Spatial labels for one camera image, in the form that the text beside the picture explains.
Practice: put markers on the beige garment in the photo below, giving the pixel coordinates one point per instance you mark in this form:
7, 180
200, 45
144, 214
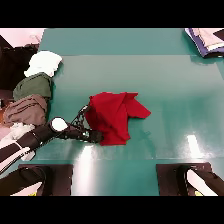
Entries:
208, 37

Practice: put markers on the purple garment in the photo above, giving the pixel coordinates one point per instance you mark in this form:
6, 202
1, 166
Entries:
204, 50

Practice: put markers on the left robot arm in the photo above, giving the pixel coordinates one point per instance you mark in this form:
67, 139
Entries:
33, 138

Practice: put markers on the brown garment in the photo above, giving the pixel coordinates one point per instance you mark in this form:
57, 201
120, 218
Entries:
26, 110

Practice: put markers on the red T-shirt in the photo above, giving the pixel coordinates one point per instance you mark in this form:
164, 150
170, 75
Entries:
111, 116

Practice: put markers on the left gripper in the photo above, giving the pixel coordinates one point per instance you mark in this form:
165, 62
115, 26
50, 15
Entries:
86, 135

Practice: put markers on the crumpled white garment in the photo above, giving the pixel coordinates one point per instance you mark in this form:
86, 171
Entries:
20, 130

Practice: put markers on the black garment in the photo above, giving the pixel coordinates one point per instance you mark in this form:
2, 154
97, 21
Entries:
15, 65

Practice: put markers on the green garment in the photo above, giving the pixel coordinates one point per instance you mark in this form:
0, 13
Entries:
33, 86

